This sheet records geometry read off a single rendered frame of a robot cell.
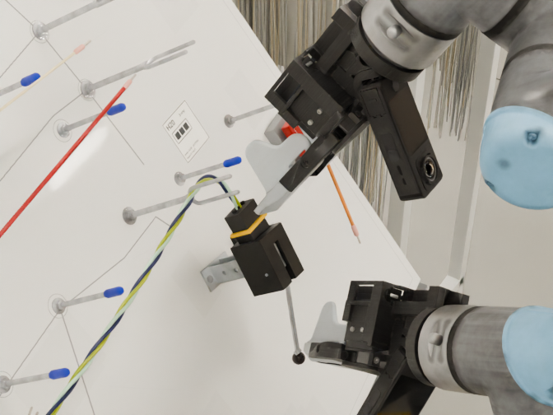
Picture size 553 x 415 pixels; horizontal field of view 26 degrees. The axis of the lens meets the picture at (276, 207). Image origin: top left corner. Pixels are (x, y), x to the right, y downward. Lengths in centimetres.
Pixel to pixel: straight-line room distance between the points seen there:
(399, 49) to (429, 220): 191
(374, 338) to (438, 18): 31
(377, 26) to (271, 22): 97
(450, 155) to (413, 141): 202
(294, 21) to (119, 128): 80
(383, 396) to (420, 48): 32
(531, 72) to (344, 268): 58
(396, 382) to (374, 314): 7
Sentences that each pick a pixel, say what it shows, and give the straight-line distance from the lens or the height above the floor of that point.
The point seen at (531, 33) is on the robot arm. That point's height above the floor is 146.
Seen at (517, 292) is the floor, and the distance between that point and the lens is 275.
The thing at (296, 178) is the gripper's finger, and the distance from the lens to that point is 106.
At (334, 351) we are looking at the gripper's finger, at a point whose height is 112.
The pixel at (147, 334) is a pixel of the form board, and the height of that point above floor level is 111.
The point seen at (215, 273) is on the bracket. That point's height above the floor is 109.
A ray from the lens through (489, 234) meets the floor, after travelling 287.
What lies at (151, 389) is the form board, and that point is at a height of 108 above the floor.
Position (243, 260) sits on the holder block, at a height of 113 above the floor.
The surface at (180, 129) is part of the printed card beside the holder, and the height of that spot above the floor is 119.
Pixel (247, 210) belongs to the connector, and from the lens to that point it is 117.
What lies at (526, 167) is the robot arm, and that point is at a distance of 84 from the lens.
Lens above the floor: 198
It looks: 43 degrees down
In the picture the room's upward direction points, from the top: straight up
